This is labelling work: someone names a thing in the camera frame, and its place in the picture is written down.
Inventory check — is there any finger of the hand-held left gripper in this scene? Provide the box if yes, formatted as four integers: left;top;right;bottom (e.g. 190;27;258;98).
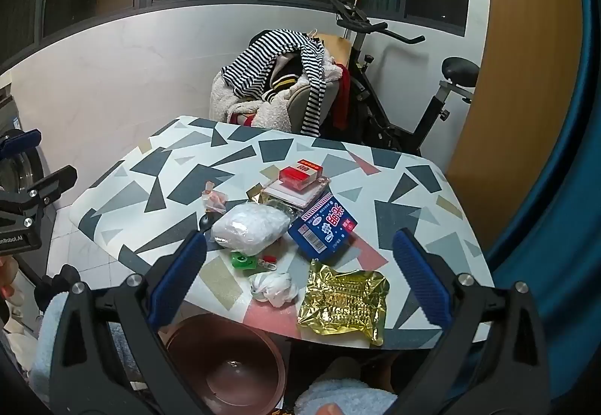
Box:
0;128;43;161
0;164;79;234

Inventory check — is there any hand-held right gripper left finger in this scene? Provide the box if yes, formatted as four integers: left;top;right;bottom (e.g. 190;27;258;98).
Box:
49;229;210;415

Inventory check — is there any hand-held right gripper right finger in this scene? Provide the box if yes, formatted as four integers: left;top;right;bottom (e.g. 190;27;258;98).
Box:
392;228;550;415

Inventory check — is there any gold foil packet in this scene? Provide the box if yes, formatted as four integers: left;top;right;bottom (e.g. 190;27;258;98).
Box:
297;259;391;346

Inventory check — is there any brown round waste bin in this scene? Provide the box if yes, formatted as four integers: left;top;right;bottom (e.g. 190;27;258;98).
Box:
160;314;287;415

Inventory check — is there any blue printed packet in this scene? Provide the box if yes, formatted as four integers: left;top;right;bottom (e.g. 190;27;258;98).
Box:
287;192;358;263

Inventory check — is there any white box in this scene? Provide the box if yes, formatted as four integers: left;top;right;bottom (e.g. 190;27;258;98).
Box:
260;180;332;210

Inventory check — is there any red small box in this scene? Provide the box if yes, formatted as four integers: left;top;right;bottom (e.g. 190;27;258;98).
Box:
278;160;325;191

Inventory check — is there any blue curtain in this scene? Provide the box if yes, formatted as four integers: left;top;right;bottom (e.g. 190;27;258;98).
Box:
483;0;601;401

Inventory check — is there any black exercise bike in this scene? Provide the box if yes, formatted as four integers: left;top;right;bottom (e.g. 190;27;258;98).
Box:
329;0;480;157

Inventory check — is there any white fleece garment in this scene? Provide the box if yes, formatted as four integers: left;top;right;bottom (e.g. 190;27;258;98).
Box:
209;60;346;129

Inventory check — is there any red cloth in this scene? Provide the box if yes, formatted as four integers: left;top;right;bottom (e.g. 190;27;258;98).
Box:
335;65;353;130

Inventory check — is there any grey chair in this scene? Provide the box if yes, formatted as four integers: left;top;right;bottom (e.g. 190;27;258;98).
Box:
286;81;341;134

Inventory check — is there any wooden door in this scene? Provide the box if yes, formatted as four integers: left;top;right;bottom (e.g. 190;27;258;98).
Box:
446;0;595;247

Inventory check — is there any dark jacket with striped cuff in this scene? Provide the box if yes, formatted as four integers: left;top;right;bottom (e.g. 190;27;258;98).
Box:
263;49;311;103

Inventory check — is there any black white striped shirt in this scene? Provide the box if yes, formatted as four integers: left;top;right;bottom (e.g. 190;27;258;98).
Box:
222;29;332;138

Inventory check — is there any wooden board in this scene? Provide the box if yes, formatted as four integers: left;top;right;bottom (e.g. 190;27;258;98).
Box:
314;34;353;68

